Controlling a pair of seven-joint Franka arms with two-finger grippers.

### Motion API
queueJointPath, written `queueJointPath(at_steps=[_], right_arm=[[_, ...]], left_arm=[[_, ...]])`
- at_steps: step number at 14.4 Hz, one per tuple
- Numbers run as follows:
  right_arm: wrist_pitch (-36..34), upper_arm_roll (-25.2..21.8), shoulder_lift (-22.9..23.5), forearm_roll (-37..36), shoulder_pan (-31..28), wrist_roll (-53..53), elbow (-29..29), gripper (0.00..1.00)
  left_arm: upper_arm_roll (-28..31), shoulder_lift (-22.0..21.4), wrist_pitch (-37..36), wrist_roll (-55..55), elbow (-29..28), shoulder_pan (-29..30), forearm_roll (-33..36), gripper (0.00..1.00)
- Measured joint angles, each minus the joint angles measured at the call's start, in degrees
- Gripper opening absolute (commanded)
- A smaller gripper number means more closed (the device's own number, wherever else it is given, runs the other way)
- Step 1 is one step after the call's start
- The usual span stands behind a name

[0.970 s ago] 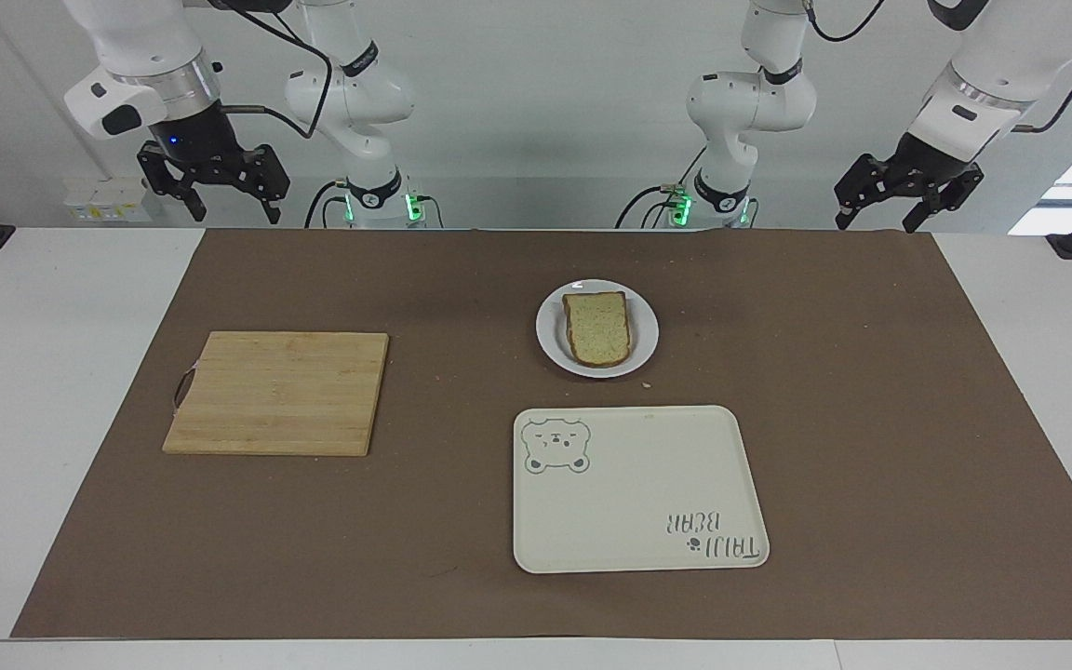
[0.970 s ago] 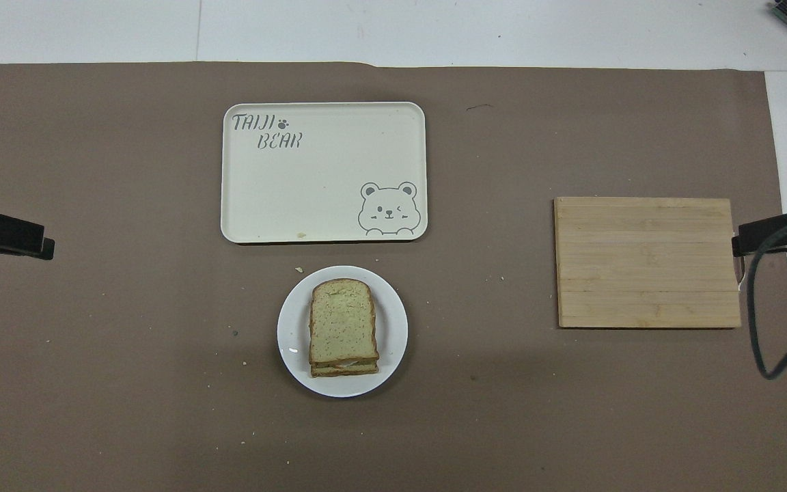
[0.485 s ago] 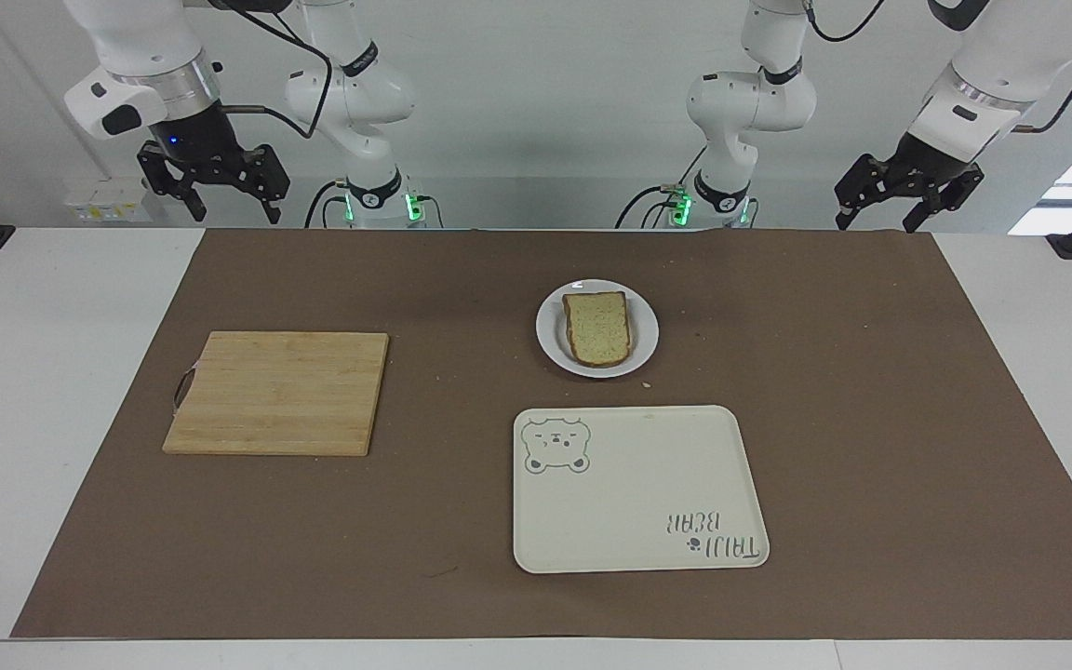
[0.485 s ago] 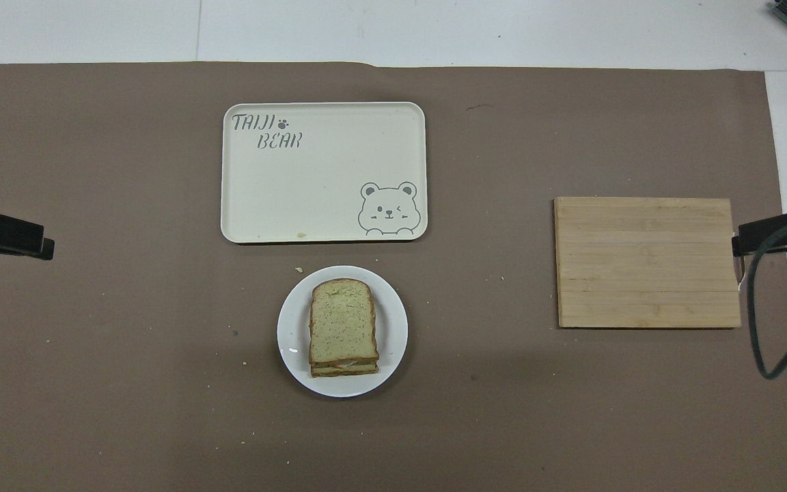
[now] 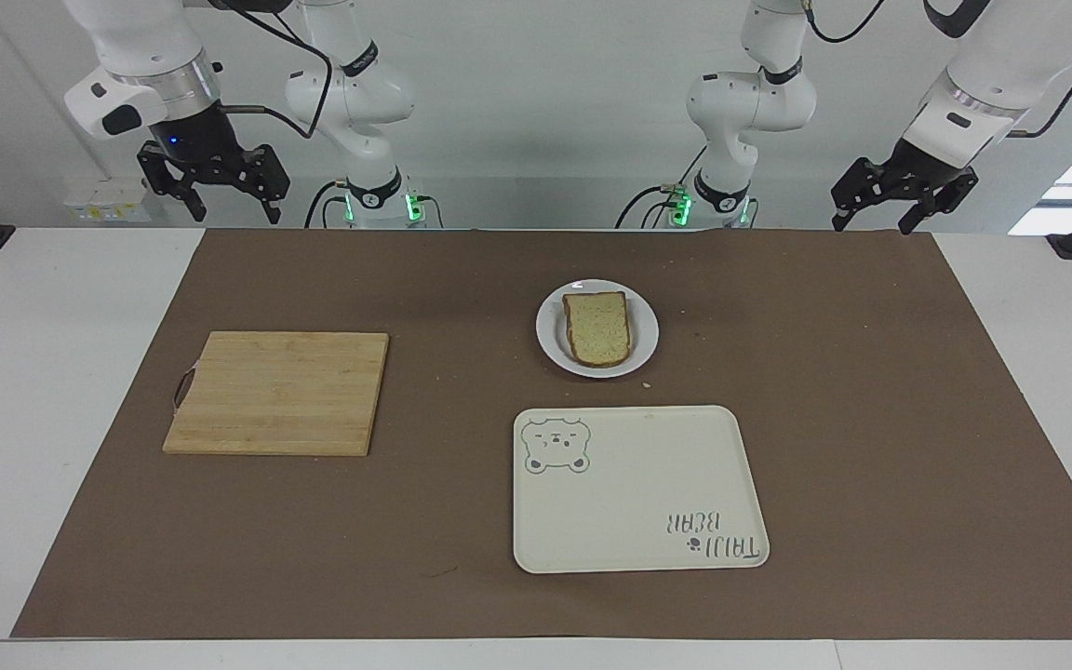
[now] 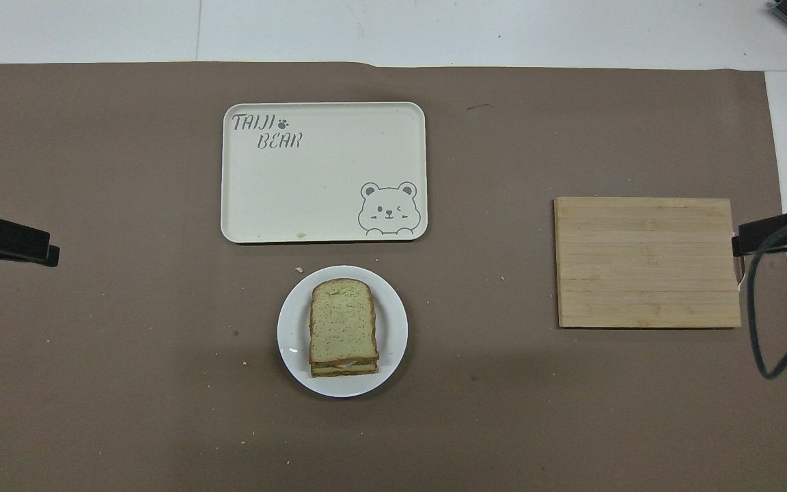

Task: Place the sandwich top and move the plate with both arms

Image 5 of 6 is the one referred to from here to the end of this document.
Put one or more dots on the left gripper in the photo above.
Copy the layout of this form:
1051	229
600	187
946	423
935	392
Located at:
925	166

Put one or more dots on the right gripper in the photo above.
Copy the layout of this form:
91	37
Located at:
190	135

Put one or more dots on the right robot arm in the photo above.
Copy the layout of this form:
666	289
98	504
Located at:
359	102

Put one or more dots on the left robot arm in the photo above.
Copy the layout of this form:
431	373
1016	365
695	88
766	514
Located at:
750	98

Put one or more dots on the round white plate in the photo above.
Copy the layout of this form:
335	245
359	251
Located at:
555	330

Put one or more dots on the white boxes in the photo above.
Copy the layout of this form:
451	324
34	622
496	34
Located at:
108	203

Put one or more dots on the wooden cutting board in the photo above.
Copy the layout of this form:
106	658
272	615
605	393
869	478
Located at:
280	391

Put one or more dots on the brown bread slice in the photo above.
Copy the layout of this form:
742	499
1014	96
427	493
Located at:
597	328

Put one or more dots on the cream tray with bear print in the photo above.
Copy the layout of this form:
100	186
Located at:
638	489

